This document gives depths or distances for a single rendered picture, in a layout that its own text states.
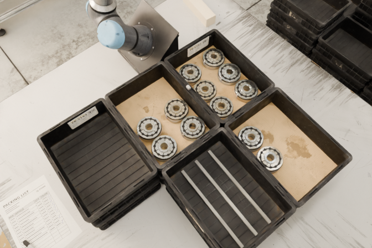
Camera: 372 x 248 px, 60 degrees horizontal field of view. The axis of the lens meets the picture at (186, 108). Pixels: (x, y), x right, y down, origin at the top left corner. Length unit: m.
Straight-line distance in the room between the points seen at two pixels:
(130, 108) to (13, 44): 1.78
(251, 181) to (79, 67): 1.03
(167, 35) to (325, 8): 1.25
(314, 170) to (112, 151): 0.81
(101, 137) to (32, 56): 1.60
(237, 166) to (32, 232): 0.86
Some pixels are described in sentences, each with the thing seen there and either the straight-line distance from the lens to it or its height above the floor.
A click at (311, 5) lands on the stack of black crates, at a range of 2.41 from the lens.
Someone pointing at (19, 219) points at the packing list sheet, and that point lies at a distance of 1.54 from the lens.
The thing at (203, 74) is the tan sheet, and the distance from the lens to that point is 1.50.
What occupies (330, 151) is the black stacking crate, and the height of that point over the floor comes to 0.87.
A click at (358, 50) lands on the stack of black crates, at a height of 0.38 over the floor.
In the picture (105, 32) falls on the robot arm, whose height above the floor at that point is 1.00.
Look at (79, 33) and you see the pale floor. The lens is 2.89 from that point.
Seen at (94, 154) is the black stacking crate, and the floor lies 0.83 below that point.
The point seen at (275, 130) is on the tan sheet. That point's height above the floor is 0.83.
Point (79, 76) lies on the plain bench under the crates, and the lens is 1.73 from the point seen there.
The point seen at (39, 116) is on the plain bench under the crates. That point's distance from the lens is 1.68.
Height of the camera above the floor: 2.06
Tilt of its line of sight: 62 degrees down
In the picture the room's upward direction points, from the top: straight up
